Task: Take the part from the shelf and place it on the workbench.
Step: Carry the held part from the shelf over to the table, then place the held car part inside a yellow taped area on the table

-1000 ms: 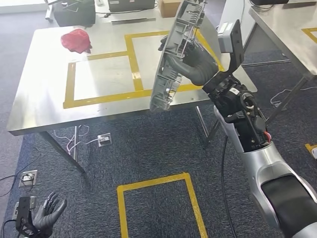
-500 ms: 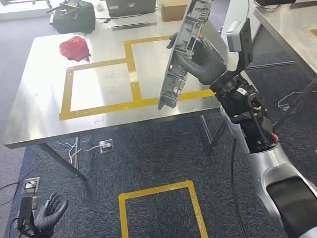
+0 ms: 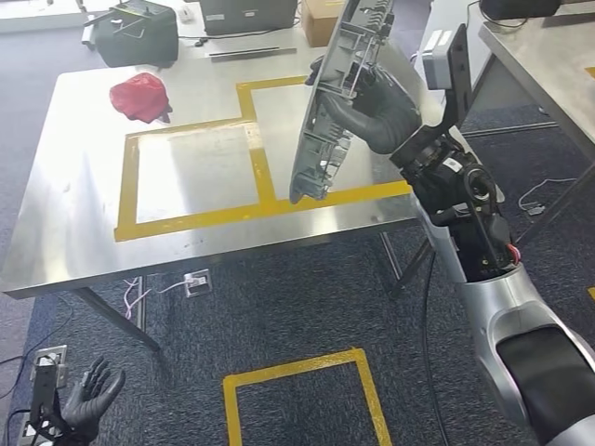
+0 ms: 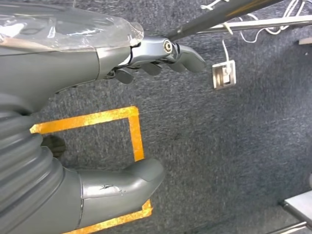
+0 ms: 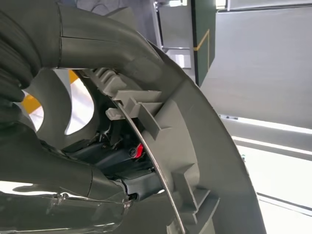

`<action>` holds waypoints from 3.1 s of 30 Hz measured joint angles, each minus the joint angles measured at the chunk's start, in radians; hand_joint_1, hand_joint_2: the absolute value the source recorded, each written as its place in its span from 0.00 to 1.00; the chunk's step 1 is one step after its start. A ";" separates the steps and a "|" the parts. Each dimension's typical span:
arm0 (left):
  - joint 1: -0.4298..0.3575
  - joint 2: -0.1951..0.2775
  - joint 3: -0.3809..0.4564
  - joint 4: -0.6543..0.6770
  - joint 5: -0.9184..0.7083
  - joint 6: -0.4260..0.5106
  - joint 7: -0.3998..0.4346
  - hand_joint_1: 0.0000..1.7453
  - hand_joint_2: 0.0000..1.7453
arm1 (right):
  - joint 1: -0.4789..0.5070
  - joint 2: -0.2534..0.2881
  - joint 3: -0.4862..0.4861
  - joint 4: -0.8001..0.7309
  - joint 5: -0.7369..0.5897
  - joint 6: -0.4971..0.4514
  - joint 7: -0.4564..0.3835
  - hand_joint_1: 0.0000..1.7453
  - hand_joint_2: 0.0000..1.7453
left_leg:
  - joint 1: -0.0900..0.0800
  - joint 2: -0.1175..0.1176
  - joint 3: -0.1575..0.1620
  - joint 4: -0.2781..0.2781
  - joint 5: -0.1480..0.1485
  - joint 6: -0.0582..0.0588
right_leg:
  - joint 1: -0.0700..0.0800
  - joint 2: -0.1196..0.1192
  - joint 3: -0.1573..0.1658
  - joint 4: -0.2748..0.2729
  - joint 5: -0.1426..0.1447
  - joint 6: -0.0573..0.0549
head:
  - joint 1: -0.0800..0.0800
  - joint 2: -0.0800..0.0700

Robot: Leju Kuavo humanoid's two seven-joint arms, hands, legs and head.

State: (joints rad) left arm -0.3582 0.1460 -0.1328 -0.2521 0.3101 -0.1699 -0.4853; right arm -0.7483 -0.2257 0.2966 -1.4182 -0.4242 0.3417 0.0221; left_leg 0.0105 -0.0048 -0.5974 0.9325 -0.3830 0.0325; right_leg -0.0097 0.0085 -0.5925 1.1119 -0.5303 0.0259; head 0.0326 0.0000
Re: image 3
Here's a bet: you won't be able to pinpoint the black power cable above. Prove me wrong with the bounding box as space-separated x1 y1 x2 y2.
467 0 529 32

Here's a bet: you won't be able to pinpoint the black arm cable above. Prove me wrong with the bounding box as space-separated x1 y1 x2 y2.
421 252 450 446

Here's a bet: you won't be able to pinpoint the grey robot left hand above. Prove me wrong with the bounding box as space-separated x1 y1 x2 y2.
63 355 126 441

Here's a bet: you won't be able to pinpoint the white floor cable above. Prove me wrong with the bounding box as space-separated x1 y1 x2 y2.
518 177 578 214

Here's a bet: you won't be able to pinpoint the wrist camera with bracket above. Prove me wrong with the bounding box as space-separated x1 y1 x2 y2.
390 24 473 167
28 362 69 426

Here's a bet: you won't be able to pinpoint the black floor cable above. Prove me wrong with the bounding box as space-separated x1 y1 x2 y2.
0 295 75 401

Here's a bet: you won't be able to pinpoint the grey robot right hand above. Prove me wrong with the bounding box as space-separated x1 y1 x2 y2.
318 64 423 155

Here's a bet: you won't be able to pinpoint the white low ledge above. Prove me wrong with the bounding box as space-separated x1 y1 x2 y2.
0 0 108 33

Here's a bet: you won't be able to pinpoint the grey laptop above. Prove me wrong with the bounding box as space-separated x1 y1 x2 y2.
199 0 298 37

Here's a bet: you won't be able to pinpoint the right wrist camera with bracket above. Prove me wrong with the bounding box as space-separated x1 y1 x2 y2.
390 24 473 167

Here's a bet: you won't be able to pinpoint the light grey desk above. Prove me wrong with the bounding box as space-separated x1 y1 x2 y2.
81 0 350 70

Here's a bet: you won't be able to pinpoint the black equipment bag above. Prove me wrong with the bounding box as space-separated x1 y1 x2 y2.
94 0 180 69

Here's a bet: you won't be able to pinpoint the black equipment case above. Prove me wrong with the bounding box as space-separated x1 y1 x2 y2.
479 0 562 21

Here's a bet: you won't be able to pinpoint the stainless steel workbench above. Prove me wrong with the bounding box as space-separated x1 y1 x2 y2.
479 0 595 247
0 46 505 352

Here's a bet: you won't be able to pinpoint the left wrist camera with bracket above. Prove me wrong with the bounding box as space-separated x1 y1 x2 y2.
28 362 69 426

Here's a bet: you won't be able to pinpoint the white pillar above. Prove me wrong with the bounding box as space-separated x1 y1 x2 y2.
413 0 494 112

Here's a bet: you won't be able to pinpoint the tangled white cables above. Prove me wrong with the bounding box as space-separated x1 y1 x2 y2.
122 277 187 321

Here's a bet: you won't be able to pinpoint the red cloth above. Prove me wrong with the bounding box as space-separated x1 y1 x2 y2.
109 72 173 125

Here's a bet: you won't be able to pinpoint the brown cardboard box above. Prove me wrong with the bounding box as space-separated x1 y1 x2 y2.
301 0 347 48

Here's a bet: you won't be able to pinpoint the grey plastic wheel hubcap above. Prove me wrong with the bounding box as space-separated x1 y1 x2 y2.
288 0 396 205

